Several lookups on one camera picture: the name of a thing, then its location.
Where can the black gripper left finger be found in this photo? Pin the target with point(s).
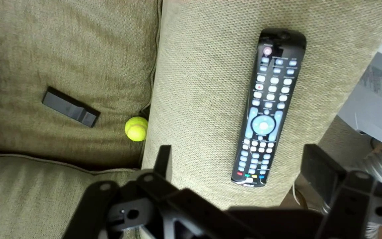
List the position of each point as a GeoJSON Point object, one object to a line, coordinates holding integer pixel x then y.
{"type": "Point", "coordinates": [112, 194]}

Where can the black remote blue buttons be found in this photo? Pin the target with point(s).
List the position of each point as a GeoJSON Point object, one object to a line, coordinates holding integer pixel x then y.
{"type": "Point", "coordinates": [268, 110]}

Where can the small black stick device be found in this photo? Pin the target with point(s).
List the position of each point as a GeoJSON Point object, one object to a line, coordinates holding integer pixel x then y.
{"type": "Point", "coordinates": [67, 105]}

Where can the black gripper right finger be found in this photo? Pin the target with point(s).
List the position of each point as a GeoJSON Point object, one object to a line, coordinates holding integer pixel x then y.
{"type": "Point", "coordinates": [359, 199]}

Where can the yellow tennis ball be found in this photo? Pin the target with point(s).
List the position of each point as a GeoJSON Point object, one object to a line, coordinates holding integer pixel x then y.
{"type": "Point", "coordinates": [136, 129]}

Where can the beige fabric sofa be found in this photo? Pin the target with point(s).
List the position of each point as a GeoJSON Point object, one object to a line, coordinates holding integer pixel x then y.
{"type": "Point", "coordinates": [199, 66]}

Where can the beige sofa back cushion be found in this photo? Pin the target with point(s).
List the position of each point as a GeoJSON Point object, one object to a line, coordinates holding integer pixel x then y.
{"type": "Point", "coordinates": [27, 199]}

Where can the white portable air conditioner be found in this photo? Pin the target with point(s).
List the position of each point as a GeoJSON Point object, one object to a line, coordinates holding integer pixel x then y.
{"type": "Point", "coordinates": [377, 101]}

